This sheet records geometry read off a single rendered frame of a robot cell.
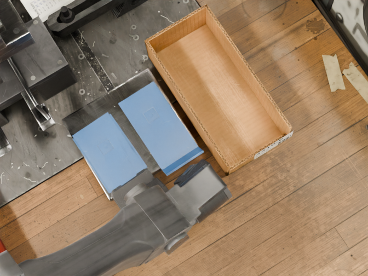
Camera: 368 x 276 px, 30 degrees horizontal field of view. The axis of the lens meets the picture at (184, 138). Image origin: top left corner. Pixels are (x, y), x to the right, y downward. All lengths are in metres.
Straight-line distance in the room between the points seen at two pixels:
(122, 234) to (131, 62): 0.48
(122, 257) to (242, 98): 0.48
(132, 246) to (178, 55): 0.49
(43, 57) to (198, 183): 0.37
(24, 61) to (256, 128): 0.39
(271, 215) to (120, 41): 0.40
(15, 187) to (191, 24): 0.40
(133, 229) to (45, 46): 0.44
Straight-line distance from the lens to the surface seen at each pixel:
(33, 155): 1.18
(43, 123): 1.10
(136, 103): 1.14
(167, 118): 1.13
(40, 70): 1.12
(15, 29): 0.98
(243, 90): 1.16
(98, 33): 1.22
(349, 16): 1.25
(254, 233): 1.12
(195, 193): 0.89
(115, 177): 1.12
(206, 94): 1.16
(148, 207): 0.82
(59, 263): 0.73
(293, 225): 1.12
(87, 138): 1.14
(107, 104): 1.15
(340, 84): 1.19
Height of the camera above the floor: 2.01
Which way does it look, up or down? 75 degrees down
